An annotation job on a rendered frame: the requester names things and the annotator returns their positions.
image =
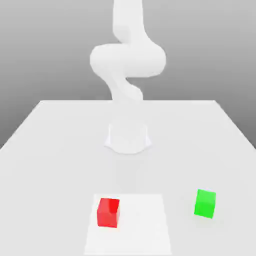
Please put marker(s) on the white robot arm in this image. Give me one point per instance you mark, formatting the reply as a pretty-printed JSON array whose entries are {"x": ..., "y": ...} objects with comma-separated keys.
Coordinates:
[{"x": 128, "y": 60}]

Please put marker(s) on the small green cube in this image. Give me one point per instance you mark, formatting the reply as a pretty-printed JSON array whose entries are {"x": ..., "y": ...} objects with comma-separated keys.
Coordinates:
[{"x": 205, "y": 204}]

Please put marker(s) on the small red cube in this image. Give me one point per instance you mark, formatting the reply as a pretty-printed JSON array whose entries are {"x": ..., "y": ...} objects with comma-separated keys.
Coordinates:
[{"x": 108, "y": 214}]

